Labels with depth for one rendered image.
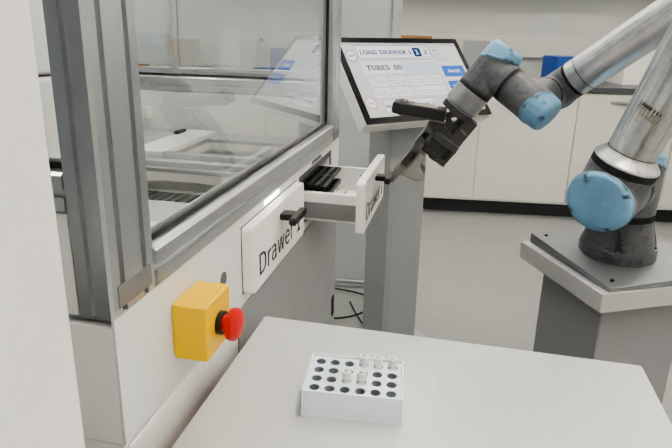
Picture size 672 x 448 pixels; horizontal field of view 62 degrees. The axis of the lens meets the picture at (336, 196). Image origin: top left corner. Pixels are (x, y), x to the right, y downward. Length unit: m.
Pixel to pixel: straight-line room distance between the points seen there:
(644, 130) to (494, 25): 3.56
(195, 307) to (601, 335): 0.85
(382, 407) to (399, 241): 1.28
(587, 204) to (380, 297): 1.07
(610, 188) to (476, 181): 2.93
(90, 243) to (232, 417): 0.30
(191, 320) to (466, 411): 0.36
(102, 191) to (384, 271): 1.51
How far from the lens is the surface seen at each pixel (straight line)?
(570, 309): 1.32
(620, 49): 1.22
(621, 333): 1.30
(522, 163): 4.00
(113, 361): 0.62
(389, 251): 1.95
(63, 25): 0.55
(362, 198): 1.13
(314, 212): 1.18
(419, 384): 0.82
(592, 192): 1.10
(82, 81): 0.54
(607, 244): 1.27
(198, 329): 0.69
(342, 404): 0.73
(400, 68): 1.83
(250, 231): 0.87
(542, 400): 0.83
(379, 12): 2.55
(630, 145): 1.09
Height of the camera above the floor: 1.22
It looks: 16 degrees down
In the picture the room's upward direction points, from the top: 1 degrees clockwise
